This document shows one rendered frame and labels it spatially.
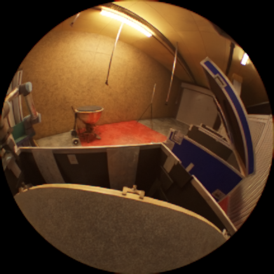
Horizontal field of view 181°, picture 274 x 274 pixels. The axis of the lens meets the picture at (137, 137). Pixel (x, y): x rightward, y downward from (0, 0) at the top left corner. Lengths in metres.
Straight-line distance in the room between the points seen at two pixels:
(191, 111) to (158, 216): 6.80
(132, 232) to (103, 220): 0.07
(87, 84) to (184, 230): 2.99
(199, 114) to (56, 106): 7.49
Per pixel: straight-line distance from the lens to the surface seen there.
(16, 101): 1.88
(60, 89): 2.81
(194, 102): 6.91
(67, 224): 0.28
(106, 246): 0.25
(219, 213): 0.49
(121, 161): 0.51
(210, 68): 0.95
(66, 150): 0.50
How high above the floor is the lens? 1.23
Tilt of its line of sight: 28 degrees down
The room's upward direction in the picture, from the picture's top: 11 degrees clockwise
